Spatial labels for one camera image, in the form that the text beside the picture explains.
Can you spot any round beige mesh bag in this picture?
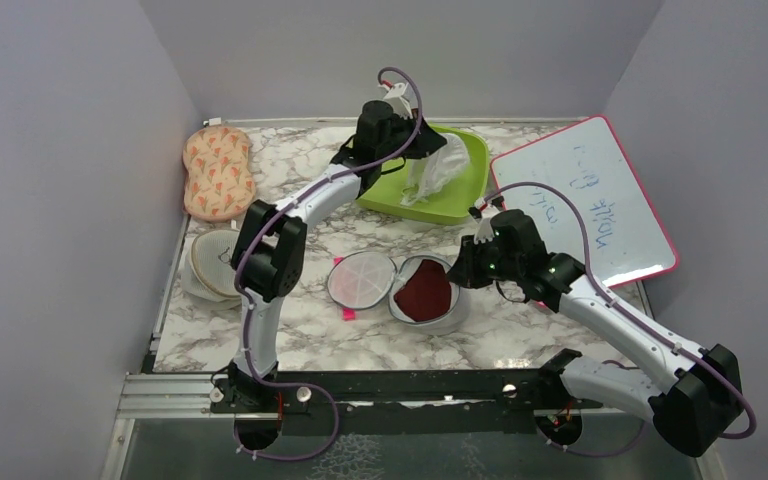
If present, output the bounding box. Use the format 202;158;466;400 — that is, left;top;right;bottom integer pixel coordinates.
181;229;241;310

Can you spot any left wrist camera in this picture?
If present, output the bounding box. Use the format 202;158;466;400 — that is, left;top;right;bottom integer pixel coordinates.
379;80;415;119

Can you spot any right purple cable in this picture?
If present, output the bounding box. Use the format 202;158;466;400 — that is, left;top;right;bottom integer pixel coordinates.
476;181;759;460

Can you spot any dark red bra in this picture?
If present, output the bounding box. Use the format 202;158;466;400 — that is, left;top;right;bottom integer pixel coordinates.
394;258;452;323

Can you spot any white lace bra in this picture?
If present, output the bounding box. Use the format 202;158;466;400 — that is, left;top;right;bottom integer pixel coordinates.
401;133;470;206

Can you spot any green plastic tray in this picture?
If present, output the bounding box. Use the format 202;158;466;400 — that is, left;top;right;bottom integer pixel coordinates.
356;125;490;225

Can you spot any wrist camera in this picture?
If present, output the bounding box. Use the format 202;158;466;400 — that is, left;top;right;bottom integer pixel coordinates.
379;80;415;119
468;195;504;244

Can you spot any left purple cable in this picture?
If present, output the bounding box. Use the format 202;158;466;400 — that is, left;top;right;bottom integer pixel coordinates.
231;66;425;464

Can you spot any floral orange pouch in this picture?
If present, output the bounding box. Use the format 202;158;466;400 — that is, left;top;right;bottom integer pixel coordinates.
182;125;256;222

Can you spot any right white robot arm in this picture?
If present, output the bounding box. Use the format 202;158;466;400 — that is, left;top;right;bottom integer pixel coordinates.
447;210;756;457

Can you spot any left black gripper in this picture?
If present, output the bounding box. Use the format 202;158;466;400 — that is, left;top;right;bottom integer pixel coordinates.
375;107;443;162

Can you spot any pink framed whiteboard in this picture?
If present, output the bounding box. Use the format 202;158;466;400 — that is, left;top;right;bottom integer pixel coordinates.
490;116;679;287

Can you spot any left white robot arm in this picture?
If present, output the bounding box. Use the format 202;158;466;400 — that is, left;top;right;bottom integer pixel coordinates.
227;100;447;411

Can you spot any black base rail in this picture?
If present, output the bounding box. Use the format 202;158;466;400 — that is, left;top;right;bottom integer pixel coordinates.
209;368;600;437

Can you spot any pink plastic clip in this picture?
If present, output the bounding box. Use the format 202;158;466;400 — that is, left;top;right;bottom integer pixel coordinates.
333;257;356;321

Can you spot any white mesh laundry bag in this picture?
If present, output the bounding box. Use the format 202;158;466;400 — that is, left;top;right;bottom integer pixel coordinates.
326;251;471;336

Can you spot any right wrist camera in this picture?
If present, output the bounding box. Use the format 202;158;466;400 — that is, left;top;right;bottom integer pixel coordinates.
468;195;504;244

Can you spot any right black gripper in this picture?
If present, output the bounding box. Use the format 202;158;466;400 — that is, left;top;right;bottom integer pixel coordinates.
445;233;523;289

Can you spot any purple cable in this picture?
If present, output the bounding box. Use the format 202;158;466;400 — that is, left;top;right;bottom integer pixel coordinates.
476;181;759;460
231;66;425;464

